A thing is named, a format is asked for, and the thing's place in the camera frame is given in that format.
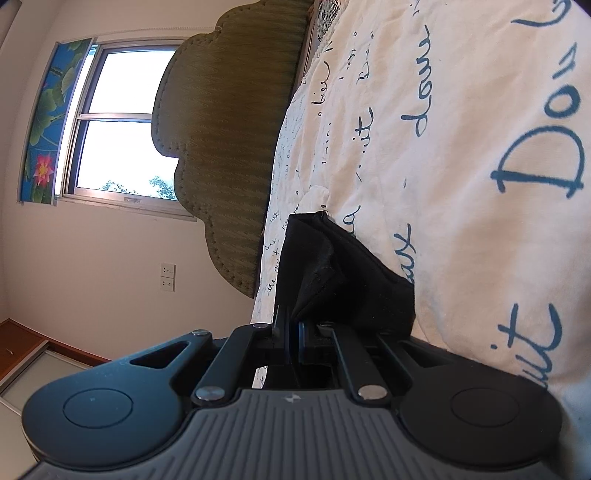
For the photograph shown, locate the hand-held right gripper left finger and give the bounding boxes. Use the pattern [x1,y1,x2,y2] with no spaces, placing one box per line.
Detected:
[130,318,295,406]

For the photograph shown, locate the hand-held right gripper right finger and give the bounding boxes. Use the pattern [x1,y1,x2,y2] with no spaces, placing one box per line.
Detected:
[299,323,455,402]

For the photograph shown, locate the black pants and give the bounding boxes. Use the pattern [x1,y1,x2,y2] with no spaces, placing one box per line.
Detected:
[276,211,416,339]

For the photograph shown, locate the olive padded headboard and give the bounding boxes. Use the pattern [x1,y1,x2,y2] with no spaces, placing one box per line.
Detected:
[151,0,315,300]

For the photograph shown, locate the white quilt with blue script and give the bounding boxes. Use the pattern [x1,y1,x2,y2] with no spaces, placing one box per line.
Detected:
[252,0,591,462]

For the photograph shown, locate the floral pink fabric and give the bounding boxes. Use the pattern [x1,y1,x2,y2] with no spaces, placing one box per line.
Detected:
[304,0,354,84]

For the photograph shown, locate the blue floral curtain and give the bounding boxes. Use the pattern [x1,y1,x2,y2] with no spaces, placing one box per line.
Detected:
[17,38,94,205]

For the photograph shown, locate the white wardrobe with wooden frame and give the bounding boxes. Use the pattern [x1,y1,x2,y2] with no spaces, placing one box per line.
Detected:
[0,318,112,409]

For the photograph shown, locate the aluminium frame window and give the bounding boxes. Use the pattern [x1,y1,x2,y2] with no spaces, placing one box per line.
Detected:
[53,39,200,219]

